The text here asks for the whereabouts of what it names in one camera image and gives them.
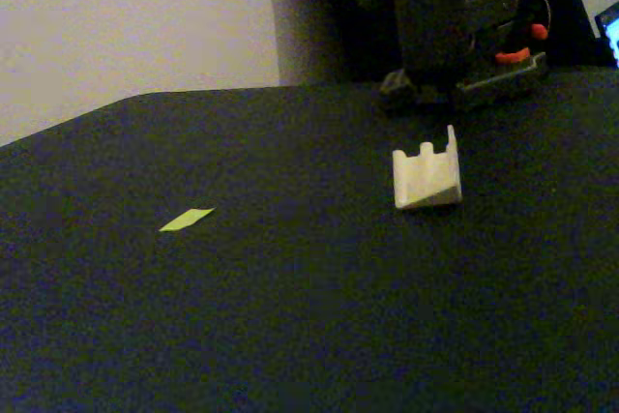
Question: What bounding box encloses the white 3D-printed plastic part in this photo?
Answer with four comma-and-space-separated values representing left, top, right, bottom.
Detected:
391, 124, 464, 211

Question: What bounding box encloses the dark navy desk mat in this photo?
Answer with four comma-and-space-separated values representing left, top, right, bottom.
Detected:
0, 64, 619, 413

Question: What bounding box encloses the yellow-green tape marker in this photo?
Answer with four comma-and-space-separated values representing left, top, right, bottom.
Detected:
158, 207, 217, 233

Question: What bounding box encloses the black clamp with orange pads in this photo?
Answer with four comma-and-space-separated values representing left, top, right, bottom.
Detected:
493, 20, 550, 67

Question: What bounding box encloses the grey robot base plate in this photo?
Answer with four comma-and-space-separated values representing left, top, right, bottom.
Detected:
375, 51, 550, 112

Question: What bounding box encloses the thin robot cable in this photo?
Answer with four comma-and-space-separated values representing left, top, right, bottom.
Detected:
519, 0, 553, 35

